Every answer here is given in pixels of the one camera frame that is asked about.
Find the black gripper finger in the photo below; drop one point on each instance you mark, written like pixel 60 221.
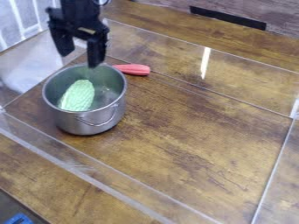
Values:
pixel 98 42
pixel 63 41

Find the green bitter gourd toy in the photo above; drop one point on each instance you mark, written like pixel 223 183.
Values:
pixel 78 97

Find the blue object at corner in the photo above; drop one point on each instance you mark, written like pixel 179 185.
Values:
pixel 20 218

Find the red toy object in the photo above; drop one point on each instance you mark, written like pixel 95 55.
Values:
pixel 134 69

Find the silver metal pot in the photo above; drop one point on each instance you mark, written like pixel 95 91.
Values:
pixel 108 106

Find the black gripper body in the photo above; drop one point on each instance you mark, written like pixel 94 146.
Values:
pixel 75 19

